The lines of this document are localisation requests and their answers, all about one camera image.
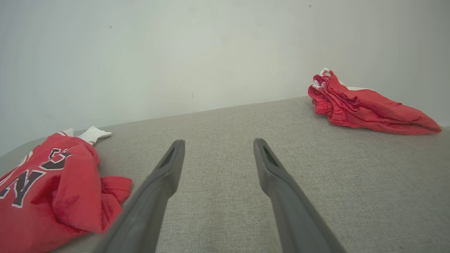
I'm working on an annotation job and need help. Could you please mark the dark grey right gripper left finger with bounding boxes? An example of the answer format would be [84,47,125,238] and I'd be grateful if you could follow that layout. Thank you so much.
[92,140,185,253]

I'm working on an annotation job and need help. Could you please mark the red jersey with black lettering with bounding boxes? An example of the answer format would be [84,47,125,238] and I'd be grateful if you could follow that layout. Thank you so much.
[0,125,133,253]

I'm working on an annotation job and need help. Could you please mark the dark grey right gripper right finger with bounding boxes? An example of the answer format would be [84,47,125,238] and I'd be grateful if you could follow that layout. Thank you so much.
[253,138,347,253]

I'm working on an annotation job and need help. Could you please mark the plain red shorts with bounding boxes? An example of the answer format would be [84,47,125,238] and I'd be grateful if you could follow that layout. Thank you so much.
[308,67,442,136]

